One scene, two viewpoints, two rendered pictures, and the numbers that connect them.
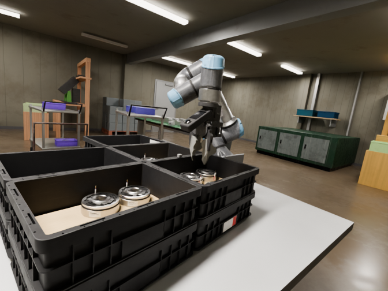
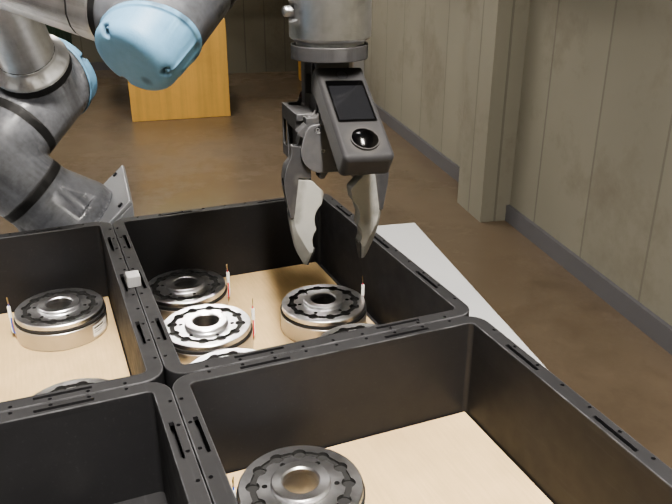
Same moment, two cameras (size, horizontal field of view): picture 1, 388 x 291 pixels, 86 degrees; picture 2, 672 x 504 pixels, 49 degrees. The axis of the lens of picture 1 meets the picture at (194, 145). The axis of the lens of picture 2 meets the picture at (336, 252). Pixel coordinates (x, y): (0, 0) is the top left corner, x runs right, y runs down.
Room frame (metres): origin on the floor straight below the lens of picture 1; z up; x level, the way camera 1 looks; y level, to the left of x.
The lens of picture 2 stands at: (0.41, 0.58, 1.27)
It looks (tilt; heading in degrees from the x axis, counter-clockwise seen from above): 23 degrees down; 297
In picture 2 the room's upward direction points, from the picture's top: straight up
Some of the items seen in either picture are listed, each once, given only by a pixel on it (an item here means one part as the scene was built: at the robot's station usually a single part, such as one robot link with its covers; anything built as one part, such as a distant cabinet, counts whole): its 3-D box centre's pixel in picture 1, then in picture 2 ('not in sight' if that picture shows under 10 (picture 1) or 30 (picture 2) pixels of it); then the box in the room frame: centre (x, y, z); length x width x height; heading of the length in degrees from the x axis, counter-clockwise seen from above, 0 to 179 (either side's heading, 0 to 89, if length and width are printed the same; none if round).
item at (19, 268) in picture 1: (111, 242); not in sight; (0.52, 0.20, 0.76); 0.40 x 0.30 x 0.12; 140
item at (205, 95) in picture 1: (208, 97); (326, 20); (0.74, -0.03, 1.20); 0.08 x 0.08 x 0.05
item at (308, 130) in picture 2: (208, 120); (327, 107); (0.74, -0.04, 1.12); 0.09 x 0.08 x 0.12; 134
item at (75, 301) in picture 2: not in sight; (59, 304); (1.06, 0.04, 0.86); 0.05 x 0.05 x 0.01
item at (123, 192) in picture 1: (134, 191); (300, 487); (0.65, 0.18, 0.86); 0.10 x 0.10 x 0.01
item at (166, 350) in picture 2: (205, 167); (268, 269); (0.83, -0.06, 0.92); 0.40 x 0.30 x 0.02; 140
